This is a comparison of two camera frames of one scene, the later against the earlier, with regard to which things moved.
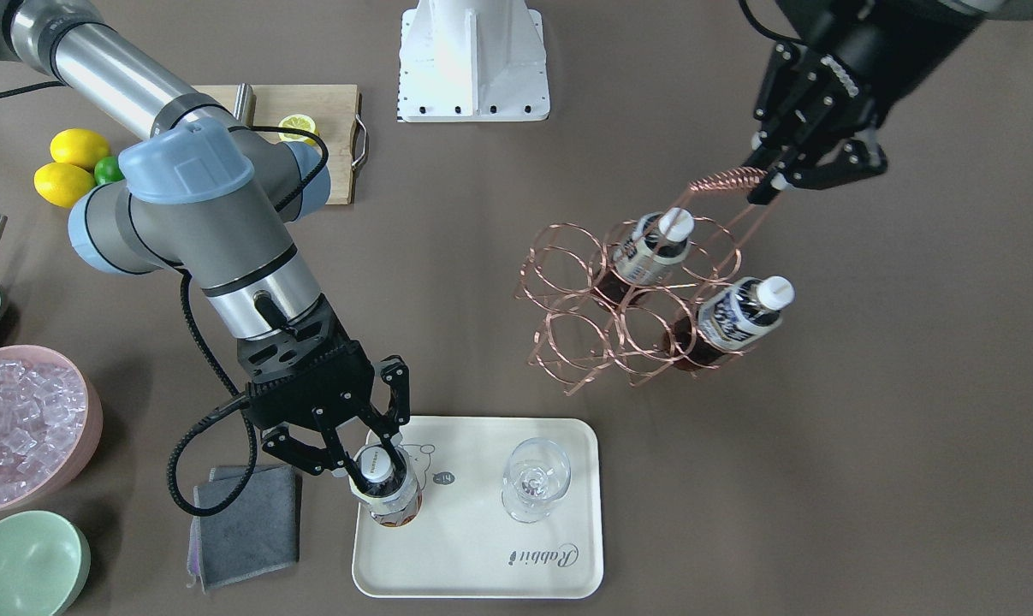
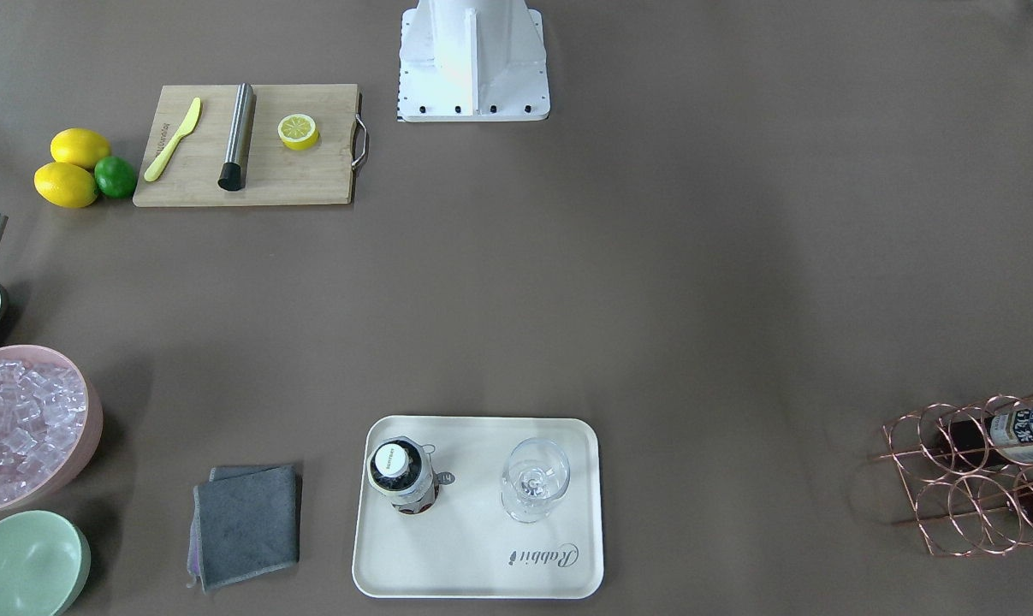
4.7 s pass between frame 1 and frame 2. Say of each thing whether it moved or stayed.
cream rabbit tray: stayed
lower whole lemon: stayed
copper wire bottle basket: moved
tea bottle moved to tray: moved
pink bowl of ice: stayed
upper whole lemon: stayed
